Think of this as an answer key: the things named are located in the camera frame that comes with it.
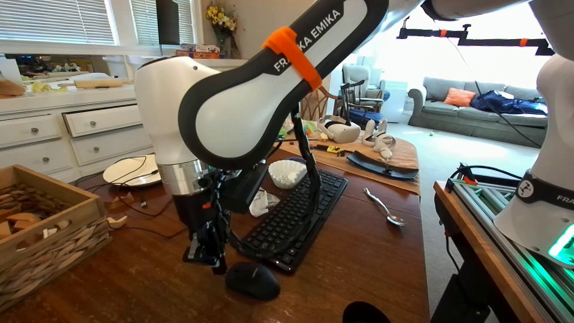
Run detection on wicker basket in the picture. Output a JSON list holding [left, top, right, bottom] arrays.
[[0, 163, 114, 312]]

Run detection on white window blinds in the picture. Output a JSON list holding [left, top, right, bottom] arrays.
[[0, 0, 114, 45]]

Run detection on white drawer cabinet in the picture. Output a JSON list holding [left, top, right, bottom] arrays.
[[0, 82, 154, 185]]

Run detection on yellow flower vase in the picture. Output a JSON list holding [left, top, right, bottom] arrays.
[[204, 2, 240, 59]]

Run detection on crumpled white tissue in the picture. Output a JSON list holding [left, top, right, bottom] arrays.
[[247, 186, 281, 219]]

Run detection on thin black cable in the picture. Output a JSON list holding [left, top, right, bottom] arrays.
[[109, 152, 175, 219]]

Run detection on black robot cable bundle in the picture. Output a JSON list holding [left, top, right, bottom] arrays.
[[227, 104, 322, 264]]

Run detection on white round plate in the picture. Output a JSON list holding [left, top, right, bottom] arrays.
[[100, 152, 163, 188]]

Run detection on orange cushion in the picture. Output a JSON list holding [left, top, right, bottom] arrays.
[[443, 86, 477, 109]]

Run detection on hex key set yellow label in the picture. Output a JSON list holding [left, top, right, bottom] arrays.
[[314, 142, 346, 156]]

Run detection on grey armchair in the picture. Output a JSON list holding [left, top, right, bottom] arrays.
[[339, 61, 391, 124]]

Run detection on black computer keyboard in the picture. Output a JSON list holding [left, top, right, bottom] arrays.
[[238, 168, 349, 276]]

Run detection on black overhead camera rig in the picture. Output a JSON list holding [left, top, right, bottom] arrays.
[[396, 16, 556, 59]]

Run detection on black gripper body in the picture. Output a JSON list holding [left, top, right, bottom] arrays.
[[172, 188, 217, 247]]

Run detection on black cable on stand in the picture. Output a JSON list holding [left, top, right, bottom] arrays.
[[446, 161, 525, 186]]

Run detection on black computer mouse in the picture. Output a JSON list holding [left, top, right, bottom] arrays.
[[224, 260, 281, 303]]

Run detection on white VR headset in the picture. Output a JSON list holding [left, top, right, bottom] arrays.
[[319, 115, 364, 145]]

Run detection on silver metal spoon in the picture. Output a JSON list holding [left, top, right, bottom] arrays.
[[362, 186, 407, 228]]

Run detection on tan flat board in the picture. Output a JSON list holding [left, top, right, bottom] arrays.
[[276, 133, 421, 197]]

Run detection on blue blanket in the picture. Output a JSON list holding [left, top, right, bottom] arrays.
[[470, 88, 549, 116]]

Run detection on small wooden block piece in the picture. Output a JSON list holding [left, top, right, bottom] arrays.
[[105, 213, 129, 229]]

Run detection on round wooden board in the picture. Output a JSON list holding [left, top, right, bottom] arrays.
[[357, 134, 419, 172]]

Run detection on white VR controller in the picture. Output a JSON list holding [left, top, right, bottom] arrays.
[[360, 116, 398, 161]]

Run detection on orange strap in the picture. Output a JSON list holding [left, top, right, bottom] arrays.
[[262, 25, 324, 93]]

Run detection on grey sofa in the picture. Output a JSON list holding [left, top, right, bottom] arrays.
[[407, 75, 549, 149]]

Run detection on robot stand with green light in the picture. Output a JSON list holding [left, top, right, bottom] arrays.
[[432, 163, 574, 323]]

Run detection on black round bowl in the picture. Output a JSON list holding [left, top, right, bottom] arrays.
[[340, 299, 392, 323]]

